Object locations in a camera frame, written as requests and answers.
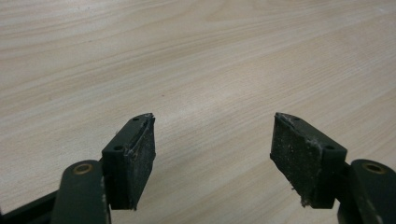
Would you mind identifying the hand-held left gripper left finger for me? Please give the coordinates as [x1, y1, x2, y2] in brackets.
[101, 112, 157, 211]

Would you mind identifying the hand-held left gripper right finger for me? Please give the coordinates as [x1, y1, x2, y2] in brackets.
[269, 112, 348, 210]

